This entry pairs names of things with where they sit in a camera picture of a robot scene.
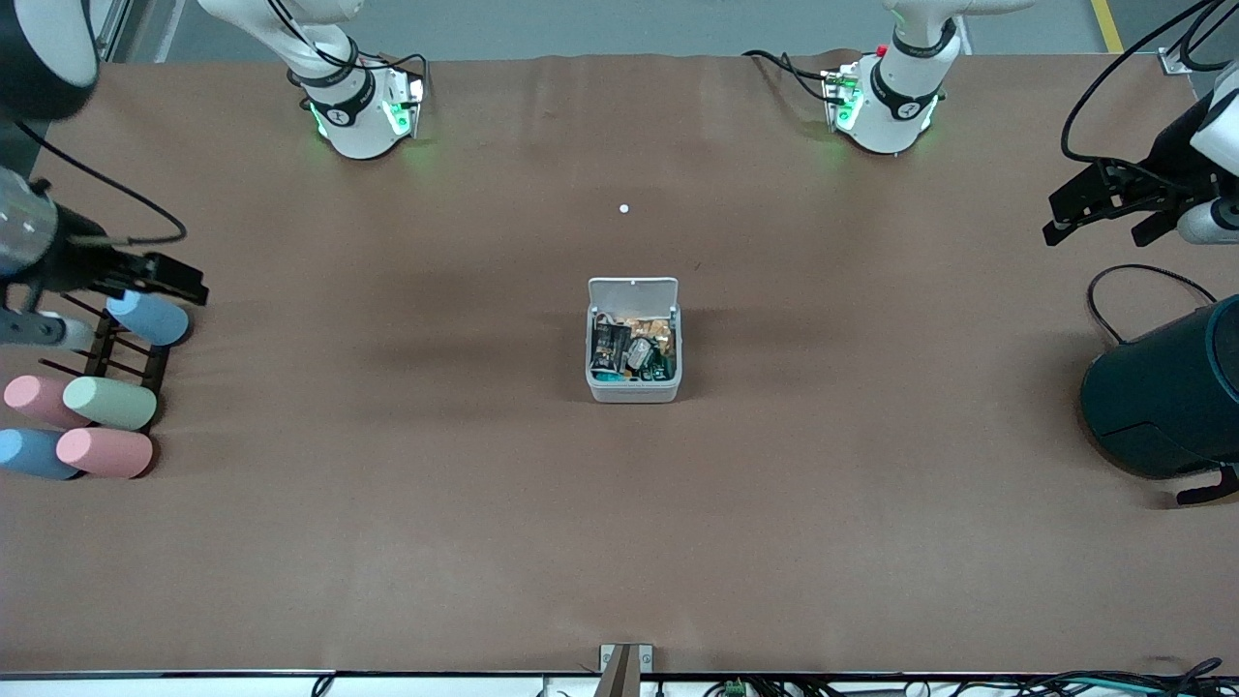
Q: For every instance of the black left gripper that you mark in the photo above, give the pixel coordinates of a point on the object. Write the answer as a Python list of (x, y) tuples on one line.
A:
[(1164, 166)]

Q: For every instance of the black cup rack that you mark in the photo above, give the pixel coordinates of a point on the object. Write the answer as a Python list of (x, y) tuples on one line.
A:
[(121, 373)]

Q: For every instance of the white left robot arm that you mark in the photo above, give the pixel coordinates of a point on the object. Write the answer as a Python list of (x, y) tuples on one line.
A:
[(895, 106)]

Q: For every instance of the metal table edge bracket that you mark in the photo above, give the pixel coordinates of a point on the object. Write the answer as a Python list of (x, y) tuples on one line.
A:
[(625, 668)]

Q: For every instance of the round black green trash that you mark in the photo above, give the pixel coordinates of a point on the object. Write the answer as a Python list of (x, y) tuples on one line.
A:
[(641, 353)]

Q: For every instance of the light blue plastic cup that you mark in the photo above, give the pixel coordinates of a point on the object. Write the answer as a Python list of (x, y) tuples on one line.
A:
[(34, 455), (150, 319)]

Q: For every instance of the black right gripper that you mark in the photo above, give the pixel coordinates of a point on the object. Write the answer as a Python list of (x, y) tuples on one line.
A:
[(75, 261)]

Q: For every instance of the dark snack packet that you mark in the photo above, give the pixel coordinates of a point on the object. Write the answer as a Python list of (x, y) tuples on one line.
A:
[(610, 347)]

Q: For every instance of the aluminium frame profile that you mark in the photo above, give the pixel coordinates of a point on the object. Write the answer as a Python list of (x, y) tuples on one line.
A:
[(1173, 60), (111, 29)]

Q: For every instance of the teal wrapper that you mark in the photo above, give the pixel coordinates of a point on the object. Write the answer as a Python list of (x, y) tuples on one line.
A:
[(605, 376)]

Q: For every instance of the control box green light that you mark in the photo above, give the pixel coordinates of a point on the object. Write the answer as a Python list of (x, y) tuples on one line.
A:
[(842, 99), (405, 105)]

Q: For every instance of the white square bin body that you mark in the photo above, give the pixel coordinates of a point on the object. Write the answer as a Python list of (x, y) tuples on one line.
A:
[(634, 391)]

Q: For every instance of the pale green plastic cup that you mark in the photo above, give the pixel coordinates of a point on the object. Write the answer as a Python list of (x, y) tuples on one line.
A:
[(111, 404)]

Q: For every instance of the brown paper table cover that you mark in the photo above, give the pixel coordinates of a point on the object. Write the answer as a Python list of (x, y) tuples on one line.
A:
[(484, 532)]

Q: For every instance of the dark green packet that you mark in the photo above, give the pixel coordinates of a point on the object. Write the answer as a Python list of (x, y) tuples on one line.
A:
[(666, 368)]

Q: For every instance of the orange snack wrapper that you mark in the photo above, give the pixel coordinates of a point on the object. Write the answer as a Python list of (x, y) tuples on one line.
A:
[(658, 332)]

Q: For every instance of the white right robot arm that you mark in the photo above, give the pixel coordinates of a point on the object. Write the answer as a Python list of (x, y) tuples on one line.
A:
[(339, 116)]

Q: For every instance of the dark teal round can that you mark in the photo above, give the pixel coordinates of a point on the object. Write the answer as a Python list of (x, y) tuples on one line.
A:
[(1162, 397)]

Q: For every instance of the pink plastic cup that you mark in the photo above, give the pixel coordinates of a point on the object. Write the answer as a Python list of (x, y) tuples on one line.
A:
[(106, 453), (34, 399)]

